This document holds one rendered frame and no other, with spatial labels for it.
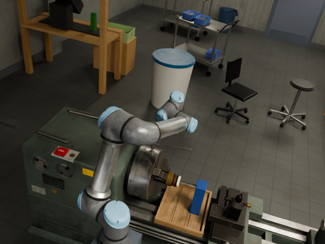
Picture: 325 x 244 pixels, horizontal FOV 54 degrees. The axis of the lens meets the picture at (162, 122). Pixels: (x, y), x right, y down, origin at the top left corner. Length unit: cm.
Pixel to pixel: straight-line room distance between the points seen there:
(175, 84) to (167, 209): 261
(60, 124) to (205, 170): 212
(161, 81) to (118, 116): 313
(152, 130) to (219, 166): 262
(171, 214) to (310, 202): 217
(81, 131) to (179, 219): 81
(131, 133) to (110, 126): 11
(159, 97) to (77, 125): 262
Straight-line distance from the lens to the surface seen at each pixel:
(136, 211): 208
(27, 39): 531
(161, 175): 191
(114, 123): 132
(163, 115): 164
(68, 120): 212
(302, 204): 385
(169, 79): 438
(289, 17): 876
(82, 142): 194
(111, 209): 147
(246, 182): 379
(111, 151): 139
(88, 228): 218
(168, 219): 204
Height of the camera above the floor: 245
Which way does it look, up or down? 34 degrees down
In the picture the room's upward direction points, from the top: 9 degrees clockwise
